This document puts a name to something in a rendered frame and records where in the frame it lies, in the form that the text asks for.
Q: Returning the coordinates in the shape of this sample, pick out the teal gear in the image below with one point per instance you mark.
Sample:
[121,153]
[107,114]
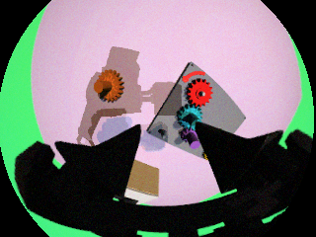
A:
[189,116]

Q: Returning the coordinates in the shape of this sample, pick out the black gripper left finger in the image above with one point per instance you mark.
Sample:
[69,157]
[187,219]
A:
[111,161]

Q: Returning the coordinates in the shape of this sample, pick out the small purple gear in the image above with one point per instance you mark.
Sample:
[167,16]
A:
[190,136]

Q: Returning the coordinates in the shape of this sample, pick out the red gear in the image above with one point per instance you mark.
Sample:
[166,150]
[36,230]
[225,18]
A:
[199,85]

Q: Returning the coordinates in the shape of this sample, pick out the orange gear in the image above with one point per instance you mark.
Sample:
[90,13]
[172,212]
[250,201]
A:
[109,85]

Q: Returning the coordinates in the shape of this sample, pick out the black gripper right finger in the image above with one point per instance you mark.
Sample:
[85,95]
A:
[230,155]

